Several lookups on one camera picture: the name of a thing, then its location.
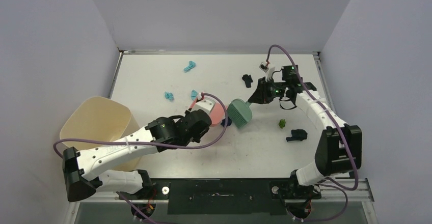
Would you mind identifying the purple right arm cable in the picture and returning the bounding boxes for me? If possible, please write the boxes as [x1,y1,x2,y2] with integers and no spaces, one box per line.
[266,44,360,223]

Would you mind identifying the green paper scrap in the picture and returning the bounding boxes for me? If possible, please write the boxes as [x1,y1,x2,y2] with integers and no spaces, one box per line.
[278,119,286,129]

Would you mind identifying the pink plastic dustpan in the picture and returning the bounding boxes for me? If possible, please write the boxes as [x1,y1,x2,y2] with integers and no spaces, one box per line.
[188,101,225,127]

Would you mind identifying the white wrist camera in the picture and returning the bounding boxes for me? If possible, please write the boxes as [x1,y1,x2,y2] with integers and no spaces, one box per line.
[193,95,215,114]
[259,62,275,81]

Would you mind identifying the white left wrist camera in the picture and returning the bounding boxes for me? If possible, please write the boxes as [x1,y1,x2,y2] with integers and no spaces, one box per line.
[193,95,215,114]

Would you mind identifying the black paper scrap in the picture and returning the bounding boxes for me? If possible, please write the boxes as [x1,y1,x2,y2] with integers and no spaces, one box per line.
[286,129,308,142]
[242,74,253,88]

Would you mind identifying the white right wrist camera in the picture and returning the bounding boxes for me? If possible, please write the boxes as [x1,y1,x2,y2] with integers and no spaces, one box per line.
[259,62,275,81]

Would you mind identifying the green hand brush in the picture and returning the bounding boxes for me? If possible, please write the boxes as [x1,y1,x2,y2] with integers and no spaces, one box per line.
[227,99,253,129]

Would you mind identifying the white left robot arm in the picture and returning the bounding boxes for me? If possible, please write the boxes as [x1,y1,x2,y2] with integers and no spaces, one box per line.
[62,109,212,202]

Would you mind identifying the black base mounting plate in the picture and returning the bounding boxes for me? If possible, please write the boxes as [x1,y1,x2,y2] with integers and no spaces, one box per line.
[123,178,321,215]

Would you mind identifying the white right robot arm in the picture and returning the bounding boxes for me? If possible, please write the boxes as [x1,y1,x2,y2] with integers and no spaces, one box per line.
[248,63,362,198]

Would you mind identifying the teal paper scrap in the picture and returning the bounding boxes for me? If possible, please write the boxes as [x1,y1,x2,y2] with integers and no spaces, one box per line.
[183,61,196,73]
[191,90,201,101]
[164,92,174,101]

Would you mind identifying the dark blue paper scrap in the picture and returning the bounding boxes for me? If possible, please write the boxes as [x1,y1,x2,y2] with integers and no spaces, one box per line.
[220,117,232,127]

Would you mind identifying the beige waste bin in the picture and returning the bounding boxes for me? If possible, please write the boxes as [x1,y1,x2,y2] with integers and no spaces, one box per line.
[60,96,143,172]

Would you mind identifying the black paper scrap top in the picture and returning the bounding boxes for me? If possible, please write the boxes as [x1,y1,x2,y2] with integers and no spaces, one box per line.
[242,74,253,88]

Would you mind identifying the teal paper scrap left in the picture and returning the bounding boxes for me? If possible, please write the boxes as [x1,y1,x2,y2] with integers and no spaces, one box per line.
[164,92,174,101]

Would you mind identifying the teal paper scrap middle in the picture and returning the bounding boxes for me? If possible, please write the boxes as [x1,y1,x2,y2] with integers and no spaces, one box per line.
[191,90,201,101]

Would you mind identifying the teal paper scrap top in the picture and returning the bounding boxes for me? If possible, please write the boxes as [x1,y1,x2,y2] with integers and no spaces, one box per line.
[183,61,196,73]

